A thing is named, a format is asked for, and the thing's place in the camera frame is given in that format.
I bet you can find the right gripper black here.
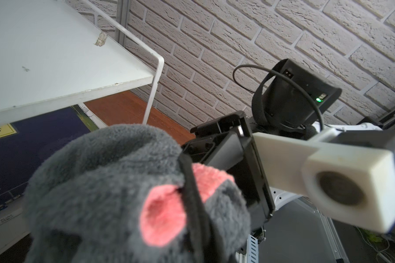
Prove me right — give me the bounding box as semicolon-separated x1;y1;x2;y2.
182;111;275;230

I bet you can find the grey and pink microfibre cloth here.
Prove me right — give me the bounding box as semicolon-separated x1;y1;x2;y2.
24;124;251;263

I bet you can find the white two-tier bookshelf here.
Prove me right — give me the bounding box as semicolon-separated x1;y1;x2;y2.
0;0;165;263

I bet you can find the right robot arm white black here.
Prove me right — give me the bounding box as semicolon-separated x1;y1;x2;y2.
183;59;395;233

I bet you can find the green spine book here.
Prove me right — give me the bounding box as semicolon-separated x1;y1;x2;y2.
71;105;99;132

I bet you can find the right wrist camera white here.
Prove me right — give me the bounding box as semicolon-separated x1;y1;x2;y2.
253;128;395;233

